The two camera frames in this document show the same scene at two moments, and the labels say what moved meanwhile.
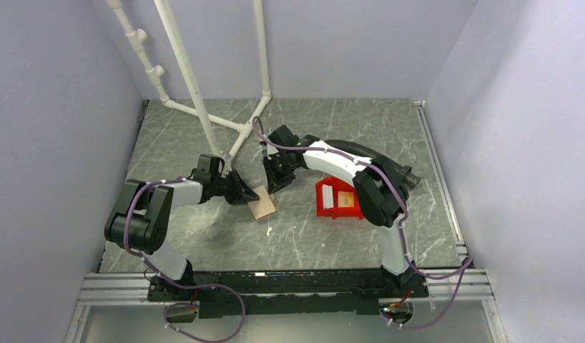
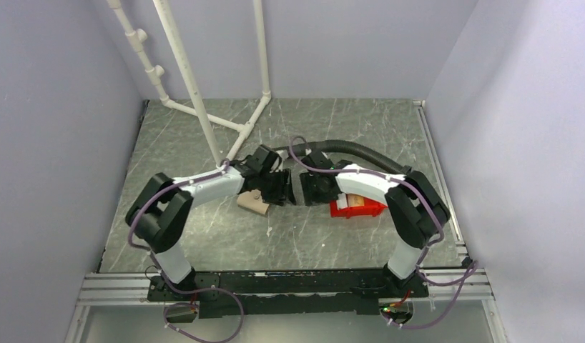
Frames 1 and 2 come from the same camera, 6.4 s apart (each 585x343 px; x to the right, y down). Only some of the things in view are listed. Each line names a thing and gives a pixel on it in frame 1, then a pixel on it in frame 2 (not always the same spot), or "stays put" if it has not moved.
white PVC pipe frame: (136, 36) stays put
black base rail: (286, 292) stays put
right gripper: (275, 181) to (310, 195)
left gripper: (242, 193) to (284, 191)
